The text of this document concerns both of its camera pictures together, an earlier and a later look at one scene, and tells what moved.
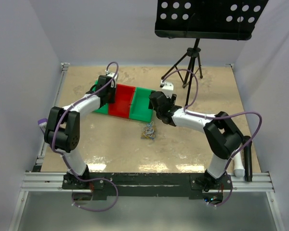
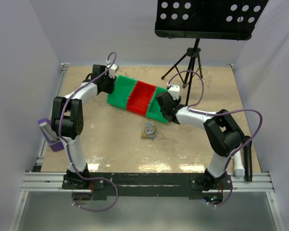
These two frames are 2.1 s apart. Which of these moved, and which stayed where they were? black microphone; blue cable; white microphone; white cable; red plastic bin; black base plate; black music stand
Moved: red plastic bin
Stayed: black base plate; white cable; white microphone; black music stand; blue cable; black microphone
